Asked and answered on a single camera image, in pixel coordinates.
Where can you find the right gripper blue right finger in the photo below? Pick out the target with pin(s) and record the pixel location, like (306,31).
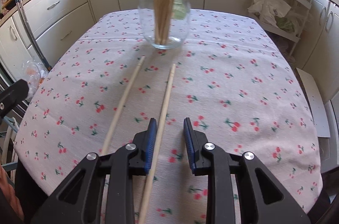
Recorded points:
(191,145)

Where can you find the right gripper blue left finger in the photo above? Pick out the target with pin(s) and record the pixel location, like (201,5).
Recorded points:
(149,144)

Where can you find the floral plastic bag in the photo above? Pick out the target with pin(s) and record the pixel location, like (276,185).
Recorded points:
(34,74)

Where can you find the cherry print tablecloth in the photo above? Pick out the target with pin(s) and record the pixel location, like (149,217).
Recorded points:
(230,80)

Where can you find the clear glass jar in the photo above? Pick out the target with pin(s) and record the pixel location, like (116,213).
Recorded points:
(179,26)

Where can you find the white small stool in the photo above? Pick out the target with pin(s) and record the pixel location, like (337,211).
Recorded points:
(315,103)

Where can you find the white rolling storage cart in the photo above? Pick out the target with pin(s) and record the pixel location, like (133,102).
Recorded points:
(285,18)

